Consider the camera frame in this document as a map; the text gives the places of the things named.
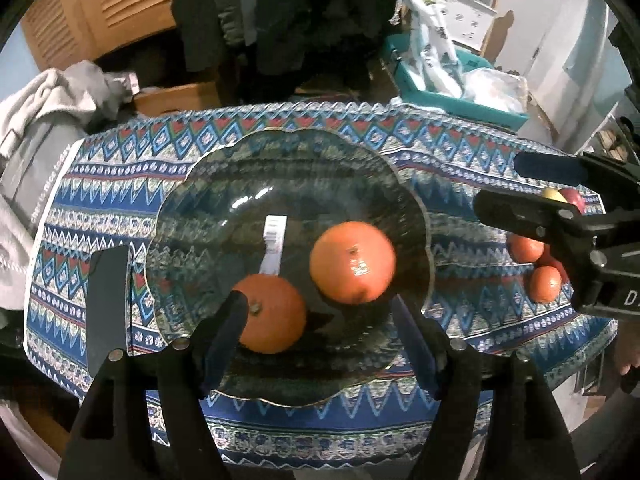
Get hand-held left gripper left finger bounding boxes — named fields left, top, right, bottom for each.
left=57, top=290, right=251, bottom=480

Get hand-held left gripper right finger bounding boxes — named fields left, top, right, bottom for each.
left=392, top=296, right=581, bottom=480

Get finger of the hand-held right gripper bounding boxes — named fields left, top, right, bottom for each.
left=514, top=151, right=640, bottom=197
left=472, top=189, right=640, bottom=261

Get small orange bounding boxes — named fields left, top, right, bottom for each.
left=507, top=232, right=546, bottom=264
left=537, top=250, right=571, bottom=286
left=527, top=265, right=563, bottom=305

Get red apple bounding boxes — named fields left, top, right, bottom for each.
left=560, top=187, right=587, bottom=216

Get orange with stem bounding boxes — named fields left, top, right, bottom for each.
left=231, top=274, right=307, bottom=355

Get large orange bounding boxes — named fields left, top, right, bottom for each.
left=309, top=221, right=397, bottom=306

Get clear glass bowl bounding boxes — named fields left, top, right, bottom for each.
left=145, top=127, right=436, bottom=408

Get white shelf rack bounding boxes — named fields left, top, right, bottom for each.
left=582, top=110, right=640, bottom=161

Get clear plastic bag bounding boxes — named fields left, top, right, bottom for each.
left=462, top=67, right=528, bottom=113

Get dark rectangular slab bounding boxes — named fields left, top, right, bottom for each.
left=86, top=246, right=132, bottom=378

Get teal storage box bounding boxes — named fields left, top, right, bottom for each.
left=380, top=35, right=531, bottom=133

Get white patterned cardboard box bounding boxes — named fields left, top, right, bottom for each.
left=442, top=0, right=498, bottom=53

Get white rice bag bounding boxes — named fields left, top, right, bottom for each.
left=395, top=0, right=463, bottom=98

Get blue patterned tablecloth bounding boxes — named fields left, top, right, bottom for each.
left=22, top=100, right=621, bottom=471

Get brown cardboard box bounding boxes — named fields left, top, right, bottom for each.
left=132, top=85, right=221, bottom=117

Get grey clothing pile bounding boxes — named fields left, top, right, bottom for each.
left=0, top=60, right=133, bottom=311

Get dark hanging clothes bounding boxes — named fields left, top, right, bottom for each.
left=170, top=0, right=416, bottom=106

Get wooden louvered cabinet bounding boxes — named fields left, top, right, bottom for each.
left=20, top=0, right=186, bottom=71

